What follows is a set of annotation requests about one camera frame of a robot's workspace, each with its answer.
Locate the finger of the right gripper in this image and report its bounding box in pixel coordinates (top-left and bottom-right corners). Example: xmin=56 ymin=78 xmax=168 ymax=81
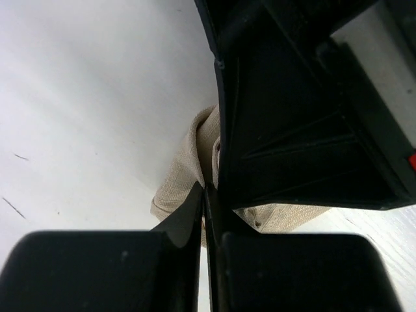
xmin=196 ymin=1 xmax=415 ymax=210

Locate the beige cloth napkin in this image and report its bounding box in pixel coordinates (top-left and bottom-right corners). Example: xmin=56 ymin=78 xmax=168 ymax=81
xmin=150 ymin=105 xmax=329 ymax=233

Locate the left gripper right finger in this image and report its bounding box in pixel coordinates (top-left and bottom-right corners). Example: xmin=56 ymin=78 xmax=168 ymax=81
xmin=204 ymin=185 xmax=402 ymax=311

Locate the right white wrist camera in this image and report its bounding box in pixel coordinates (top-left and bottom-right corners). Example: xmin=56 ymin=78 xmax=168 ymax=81
xmin=331 ymin=1 xmax=415 ymax=146

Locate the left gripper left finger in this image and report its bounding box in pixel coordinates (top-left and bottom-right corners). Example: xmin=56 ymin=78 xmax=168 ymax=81
xmin=1 ymin=184 xmax=203 ymax=311

